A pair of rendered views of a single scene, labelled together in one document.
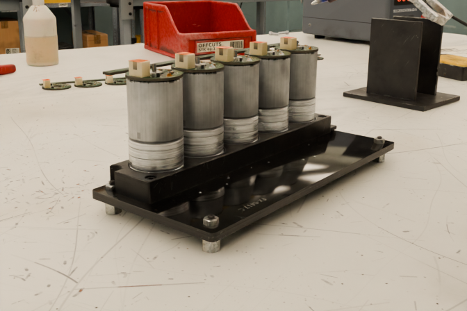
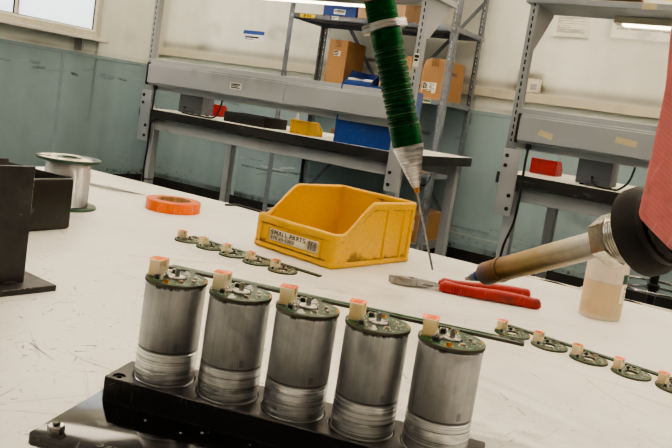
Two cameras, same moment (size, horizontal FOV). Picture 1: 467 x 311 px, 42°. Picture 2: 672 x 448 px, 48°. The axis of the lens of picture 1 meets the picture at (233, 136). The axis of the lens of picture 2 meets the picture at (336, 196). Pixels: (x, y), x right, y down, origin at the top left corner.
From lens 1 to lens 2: 33 cm
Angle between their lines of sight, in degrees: 65
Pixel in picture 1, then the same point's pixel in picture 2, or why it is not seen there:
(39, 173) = not seen: hidden behind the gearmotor
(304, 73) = (423, 376)
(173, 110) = (156, 318)
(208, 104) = (213, 336)
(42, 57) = (589, 306)
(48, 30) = (607, 276)
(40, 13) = not seen: hidden behind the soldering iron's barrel
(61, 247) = (45, 393)
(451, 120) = not seen: outside the picture
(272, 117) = (338, 408)
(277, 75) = (353, 352)
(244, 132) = (272, 399)
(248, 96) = (283, 356)
